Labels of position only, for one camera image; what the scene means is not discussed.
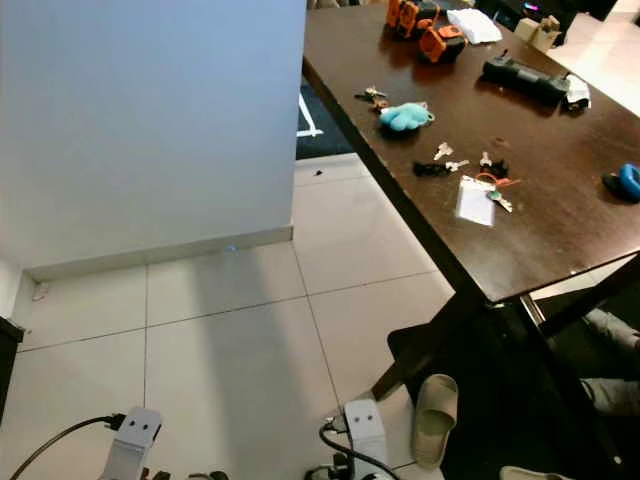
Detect blue oval gadget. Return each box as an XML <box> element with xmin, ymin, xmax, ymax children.
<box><xmin>616</xmin><ymin>163</ymin><xmax>640</xmax><ymax>204</ymax></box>

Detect white folded cloth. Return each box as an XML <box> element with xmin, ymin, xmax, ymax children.
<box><xmin>445</xmin><ymin>8</ymin><xmax>504</xmax><ymax>46</ymax></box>

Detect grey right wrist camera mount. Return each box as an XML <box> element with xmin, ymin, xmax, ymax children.
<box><xmin>343</xmin><ymin>399</ymin><xmax>393</xmax><ymax>480</ymax></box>

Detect black cabinet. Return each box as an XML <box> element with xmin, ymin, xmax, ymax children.
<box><xmin>0</xmin><ymin>317</ymin><xmax>26</xmax><ymax>441</ymax></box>

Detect dark carpet with white marks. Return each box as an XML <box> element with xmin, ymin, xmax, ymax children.
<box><xmin>295</xmin><ymin>82</ymin><xmax>351</xmax><ymax>161</ymax></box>

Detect black fob with key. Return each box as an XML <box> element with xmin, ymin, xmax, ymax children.
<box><xmin>411</xmin><ymin>158</ymin><xmax>471</xmax><ymax>178</ymax></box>

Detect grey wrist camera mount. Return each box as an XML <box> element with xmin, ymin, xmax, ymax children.
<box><xmin>343</xmin><ymin>399</ymin><xmax>393</xmax><ymax>480</ymax></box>
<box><xmin>105</xmin><ymin>406</ymin><xmax>164</xmax><ymax>480</ymax></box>

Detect small beige block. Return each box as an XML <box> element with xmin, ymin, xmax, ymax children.
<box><xmin>514</xmin><ymin>15</ymin><xmax>564</xmax><ymax>53</ymax></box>

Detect white crumpled wrapper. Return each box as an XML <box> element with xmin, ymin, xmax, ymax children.
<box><xmin>564</xmin><ymin>74</ymin><xmax>594</xmax><ymax>112</ymax></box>

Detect black floor mat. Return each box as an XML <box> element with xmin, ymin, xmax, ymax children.
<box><xmin>385</xmin><ymin>295</ymin><xmax>640</xmax><ymax>480</ymax></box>

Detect teal plush keychain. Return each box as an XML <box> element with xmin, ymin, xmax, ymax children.
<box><xmin>379</xmin><ymin>100</ymin><xmax>437</xmax><ymax>134</ymax></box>

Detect brown key bunch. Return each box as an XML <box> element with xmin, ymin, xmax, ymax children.
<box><xmin>354</xmin><ymin>86</ymin><xmax>390</xmax><ymax>110</ymax></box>

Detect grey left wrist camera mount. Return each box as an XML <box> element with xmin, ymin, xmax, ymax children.
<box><xmin>105</xmin><ymin>406</ymin><xmax>164</xmax><ymax>480</ymax></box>

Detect orange black handheld device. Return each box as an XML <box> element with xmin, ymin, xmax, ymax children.
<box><xmin>420</xmin><ymin>25</ymin><xmax>469</xmax><ymax>65</ymax></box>
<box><xmin>385</xmin><ymin>0</ymin><xmax>443</xmax><ymax>41</ymax></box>

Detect beige slipper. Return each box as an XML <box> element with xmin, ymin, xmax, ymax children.
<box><xmin>412</xmin><ymin>373</ymin><xmax>460</xmax><ymax>471</ymax></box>
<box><xmin>500</xmin><ymin>465</ymin><xmax>576</xmax><ymax>480</ymax></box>

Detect black device with coloured lights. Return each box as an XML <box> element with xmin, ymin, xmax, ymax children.
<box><xmin>472</xmin><ymin>0</ymin><xmax>619</xmax><ymax>26</ymax></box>

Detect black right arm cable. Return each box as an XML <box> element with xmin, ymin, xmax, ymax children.
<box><xmin>318</xmin><ymin>418</ymin><xmax>391</xmax><ymax>480</ymax></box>

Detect person legs grey trousers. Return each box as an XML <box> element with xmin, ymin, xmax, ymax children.
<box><xmin>575</xmin><ymin>308</ymin><xmax>640</xmax><ymax>416</ymax></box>

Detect dark wooden table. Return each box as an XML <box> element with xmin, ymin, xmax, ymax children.
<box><xmin>302</xmin><ymin>0</ymin><xmax>640</xmax><ymax>401</ymax></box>

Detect clear badge holder with keys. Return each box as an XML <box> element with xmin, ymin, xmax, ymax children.
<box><xmin>455</xmin><ymin>172</ymin><xmax>523</xmax><ymax>228</ymax></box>

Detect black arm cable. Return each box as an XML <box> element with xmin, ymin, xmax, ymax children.
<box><xmin>10</xmin><ymin>413</ymin><xmax>127</xmax><ymax>480</ymax></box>
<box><xmin>318</xmin><ymin>418</ymin><xmax>391</xmax><ymax>480</ymax></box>

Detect black headed small key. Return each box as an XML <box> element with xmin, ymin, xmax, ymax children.
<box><xmin>479</xmin><ymin>151</ymin><xmax>511</xmax><ymax>179</ymax></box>

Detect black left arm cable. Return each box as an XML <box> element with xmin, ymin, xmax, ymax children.
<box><xmin>10</xmin><ymin>413</ymin><xmax>127</xmax><ymax>480</ymax></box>

